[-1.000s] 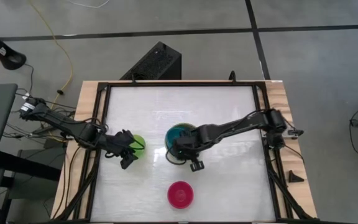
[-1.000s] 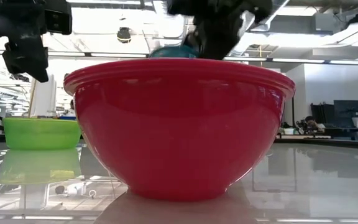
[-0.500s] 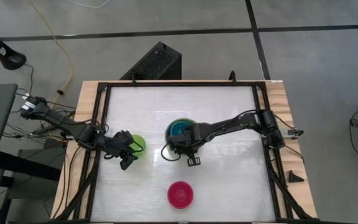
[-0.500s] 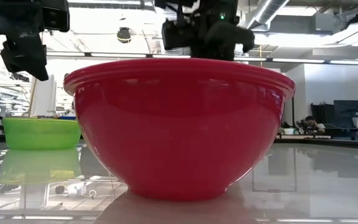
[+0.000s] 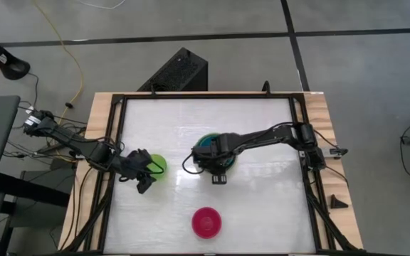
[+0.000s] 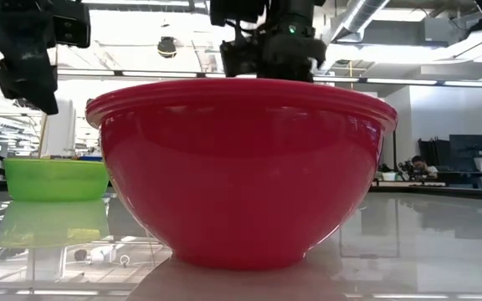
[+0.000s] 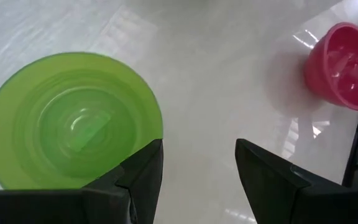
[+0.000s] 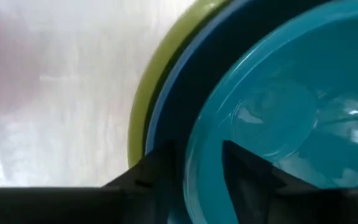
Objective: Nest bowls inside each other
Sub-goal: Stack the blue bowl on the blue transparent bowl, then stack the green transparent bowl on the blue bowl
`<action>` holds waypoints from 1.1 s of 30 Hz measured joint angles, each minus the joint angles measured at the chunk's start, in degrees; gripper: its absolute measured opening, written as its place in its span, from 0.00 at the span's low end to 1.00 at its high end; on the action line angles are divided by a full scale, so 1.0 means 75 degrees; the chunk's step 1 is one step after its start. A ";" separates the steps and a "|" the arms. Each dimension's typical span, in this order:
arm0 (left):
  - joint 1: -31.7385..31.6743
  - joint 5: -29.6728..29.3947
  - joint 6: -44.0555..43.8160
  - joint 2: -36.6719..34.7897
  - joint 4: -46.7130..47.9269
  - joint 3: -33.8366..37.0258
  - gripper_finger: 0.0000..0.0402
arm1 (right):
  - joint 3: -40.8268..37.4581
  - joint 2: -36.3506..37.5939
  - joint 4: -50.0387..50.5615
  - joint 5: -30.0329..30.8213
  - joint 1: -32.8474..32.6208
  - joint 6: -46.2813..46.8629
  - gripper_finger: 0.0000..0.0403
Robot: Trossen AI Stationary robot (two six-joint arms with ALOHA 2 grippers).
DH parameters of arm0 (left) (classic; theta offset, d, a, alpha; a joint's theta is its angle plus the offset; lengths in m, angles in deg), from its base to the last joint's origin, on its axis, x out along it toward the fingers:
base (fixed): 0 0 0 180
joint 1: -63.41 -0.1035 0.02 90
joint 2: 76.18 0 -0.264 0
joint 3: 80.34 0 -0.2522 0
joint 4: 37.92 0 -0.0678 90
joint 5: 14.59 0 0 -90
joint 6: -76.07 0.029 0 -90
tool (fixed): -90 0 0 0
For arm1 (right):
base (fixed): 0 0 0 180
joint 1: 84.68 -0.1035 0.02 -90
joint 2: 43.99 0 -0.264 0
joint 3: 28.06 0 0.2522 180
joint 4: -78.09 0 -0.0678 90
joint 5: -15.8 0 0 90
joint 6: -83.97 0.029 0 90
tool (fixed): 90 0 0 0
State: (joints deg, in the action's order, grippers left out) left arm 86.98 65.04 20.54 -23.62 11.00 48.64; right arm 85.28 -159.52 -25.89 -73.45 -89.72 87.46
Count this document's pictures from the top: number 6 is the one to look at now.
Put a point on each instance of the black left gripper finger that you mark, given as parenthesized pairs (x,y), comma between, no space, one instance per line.
(32,85)

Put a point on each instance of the large red plastic bowl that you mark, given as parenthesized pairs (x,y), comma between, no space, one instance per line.
(241,180)

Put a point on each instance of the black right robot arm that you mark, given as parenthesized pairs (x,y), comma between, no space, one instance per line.
(295,16)

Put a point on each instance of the white pillar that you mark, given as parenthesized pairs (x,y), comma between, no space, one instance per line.
(59,129)

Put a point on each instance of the green plastic bowl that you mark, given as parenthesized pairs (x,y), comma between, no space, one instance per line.
(57,180)

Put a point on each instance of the black dome ceiling lamp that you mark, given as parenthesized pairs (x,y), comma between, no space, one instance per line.
(166,47)

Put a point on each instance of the person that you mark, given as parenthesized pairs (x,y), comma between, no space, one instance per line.
(423,166)

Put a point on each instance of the dark computer monitor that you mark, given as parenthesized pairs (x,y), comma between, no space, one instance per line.
(469,147)

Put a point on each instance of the black desk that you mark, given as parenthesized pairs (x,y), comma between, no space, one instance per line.
(467,175)

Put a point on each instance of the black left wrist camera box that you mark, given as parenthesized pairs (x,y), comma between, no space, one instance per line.
(71,23)

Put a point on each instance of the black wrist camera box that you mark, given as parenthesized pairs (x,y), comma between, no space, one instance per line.
(234,11)
(71,23)

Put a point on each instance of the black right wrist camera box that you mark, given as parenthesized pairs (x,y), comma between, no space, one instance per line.
(234,11)

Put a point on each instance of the silver ceiling air duct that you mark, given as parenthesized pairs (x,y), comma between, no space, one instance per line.
(360,14)

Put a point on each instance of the grey horizontal frame rail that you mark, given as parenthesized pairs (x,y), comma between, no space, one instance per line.
(412,81)

